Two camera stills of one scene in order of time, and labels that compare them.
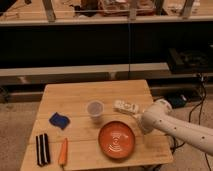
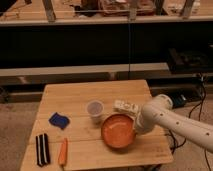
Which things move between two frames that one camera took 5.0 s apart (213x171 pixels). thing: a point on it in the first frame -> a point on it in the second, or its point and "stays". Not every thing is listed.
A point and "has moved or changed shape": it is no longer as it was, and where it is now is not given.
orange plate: [116, 139] has moved or changed shape
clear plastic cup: [95, 109] stays
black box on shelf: [189, 61] stays
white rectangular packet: [126, 107] stays
